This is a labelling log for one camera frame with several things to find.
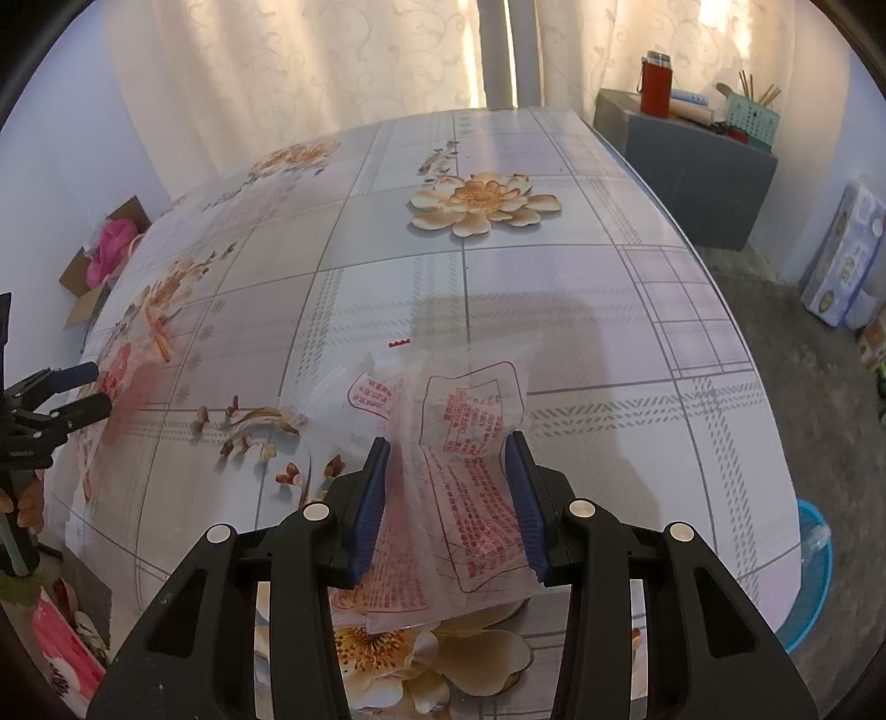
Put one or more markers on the red floral clothing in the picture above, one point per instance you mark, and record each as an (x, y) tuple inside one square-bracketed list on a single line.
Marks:
[(66, 644)]

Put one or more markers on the wooden rolling pin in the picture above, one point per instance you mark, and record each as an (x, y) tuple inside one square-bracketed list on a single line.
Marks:
[(692, 112)]

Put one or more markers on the cardboard box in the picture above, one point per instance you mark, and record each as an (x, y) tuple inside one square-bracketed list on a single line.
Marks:
[(86, 304)]

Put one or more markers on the cream patterned curtain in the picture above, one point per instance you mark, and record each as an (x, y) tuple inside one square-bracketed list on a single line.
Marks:
[(291, 69), (692, 34)]

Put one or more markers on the teal chopstick holder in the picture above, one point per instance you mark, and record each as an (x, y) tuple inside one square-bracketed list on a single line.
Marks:
[(751, 124)]

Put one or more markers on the clear red-printed plastic bag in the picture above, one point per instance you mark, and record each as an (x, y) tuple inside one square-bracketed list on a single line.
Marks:
[(457, 429)]

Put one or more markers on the blue white tissue pack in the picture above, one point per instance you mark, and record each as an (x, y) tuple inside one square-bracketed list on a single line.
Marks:
[(841, 256)]

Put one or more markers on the red thermos bottle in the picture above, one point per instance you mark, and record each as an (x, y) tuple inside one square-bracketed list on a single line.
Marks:
[(655, 86)]

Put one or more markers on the person's left hand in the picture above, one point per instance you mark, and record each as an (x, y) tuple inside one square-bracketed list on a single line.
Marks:
[(29, 509)]

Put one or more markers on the wooden chopstick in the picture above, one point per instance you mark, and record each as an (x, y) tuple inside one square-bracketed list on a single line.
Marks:
[(770, 95), (745, 84)]

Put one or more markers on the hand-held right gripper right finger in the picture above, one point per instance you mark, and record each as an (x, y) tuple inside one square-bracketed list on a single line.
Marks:
[(526, 512)]

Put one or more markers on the blue plastic mesh basket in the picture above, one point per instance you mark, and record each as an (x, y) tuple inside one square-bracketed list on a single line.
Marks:
[(813, 595)]

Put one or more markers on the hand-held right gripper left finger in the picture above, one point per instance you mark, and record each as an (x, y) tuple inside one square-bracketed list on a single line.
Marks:
[(367, 512)]

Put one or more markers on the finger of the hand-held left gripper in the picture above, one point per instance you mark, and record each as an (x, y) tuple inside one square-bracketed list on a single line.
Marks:
[(86, 410), (69, 377)]

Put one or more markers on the pink cloth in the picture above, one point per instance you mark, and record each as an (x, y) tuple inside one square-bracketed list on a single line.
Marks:
[(111, 249)]

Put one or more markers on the grey cabinet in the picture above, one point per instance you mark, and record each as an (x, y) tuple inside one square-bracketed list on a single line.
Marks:
[(692, 187)]

